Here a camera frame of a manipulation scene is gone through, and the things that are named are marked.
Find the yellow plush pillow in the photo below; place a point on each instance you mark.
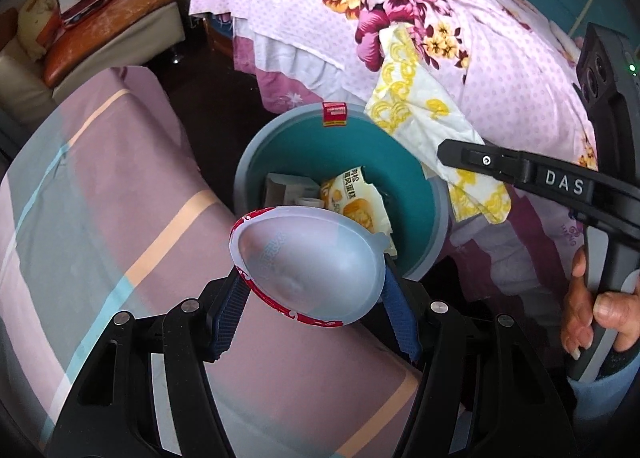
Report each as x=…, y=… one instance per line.
x=40, y=18

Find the red paper tag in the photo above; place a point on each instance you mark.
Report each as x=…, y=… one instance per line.
x=335, y=114

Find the teal plastic bin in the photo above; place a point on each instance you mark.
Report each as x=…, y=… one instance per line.
x=390, y=173

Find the yellow white tissue wrapper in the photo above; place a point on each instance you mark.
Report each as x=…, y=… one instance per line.
x=415, y=103

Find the person's right hand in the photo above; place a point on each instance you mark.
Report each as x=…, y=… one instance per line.
x=577, y=318

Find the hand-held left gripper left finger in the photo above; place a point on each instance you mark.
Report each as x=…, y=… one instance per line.
x=230, y=313

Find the orange seat cushion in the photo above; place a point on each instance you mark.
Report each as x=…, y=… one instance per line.
x=100, y=33

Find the yellow cake snack packet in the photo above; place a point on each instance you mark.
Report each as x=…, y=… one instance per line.
x=360, y=203

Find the floral pink quilt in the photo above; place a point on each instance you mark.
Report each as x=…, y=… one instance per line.
x=300, y=13

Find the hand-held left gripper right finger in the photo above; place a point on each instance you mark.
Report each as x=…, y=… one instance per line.
x=400, y=318

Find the dark blue bed base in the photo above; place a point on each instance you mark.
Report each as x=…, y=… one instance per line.
x=217, y=35

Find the beige sofa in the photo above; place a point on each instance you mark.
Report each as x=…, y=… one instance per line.
x=125, y=50

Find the white medicine box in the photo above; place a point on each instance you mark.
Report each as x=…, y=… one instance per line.
x=290, y=188

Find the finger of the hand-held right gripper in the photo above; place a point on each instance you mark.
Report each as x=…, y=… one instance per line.
x=480, y=158

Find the person's blue jeans leg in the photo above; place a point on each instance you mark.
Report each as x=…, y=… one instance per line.
x=610, y=398

